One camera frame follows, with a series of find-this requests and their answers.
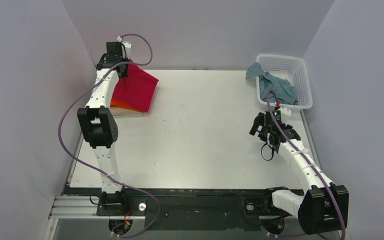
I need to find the red t shirt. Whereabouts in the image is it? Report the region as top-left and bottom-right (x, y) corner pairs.
(112, 64), (159, 113)

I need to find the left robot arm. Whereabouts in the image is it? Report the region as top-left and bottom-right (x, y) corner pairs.
(77, 40), (132, 215)

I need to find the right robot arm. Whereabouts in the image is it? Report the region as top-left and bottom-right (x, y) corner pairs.
(249, 107), (349, 235)

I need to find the grey-blue t shirt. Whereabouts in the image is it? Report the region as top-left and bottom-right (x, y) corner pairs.
(245, 62), (299, 105)

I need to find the folded orange t shirt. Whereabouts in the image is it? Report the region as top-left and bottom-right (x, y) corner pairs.
(110, 97), (142, 113)

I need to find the folded beige t shirt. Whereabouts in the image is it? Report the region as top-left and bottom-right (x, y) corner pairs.
(110, 106), (146, 117)

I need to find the white plastic basket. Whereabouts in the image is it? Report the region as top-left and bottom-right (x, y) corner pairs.
(256, 54), (313, 112)

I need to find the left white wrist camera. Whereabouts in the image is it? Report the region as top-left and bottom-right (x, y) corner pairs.
(117, 36), (132, 60)

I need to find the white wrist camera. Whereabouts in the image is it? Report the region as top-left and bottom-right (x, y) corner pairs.
(278, 105), (292, 117)
(117, 36), (132, 60)

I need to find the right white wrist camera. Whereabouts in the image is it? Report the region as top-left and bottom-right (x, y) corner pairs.
(278, 105), (292, 117)

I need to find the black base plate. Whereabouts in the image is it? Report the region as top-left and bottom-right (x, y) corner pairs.
(63, 186), (292, 236)

